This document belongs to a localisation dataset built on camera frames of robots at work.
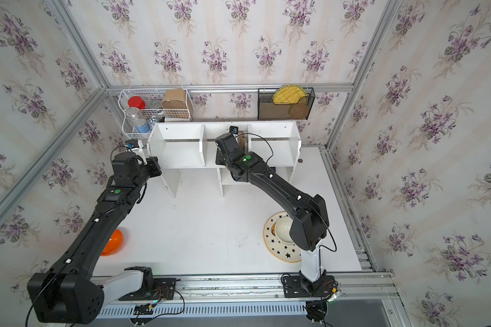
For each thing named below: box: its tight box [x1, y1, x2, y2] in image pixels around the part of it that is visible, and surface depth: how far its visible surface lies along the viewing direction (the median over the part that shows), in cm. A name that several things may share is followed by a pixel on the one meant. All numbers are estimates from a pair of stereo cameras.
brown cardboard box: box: [160, 88, 194, 121], surface depth 91 cm
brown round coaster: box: [288, 103, 309, 120], surface depth 100 cm
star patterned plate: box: [263, 211, 302, 263], surface depth 84 cm
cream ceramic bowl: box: [270, 216, 294, 245], surface depth 85 cm
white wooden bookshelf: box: [145, 121, 303, 199], surface depth 82 cm
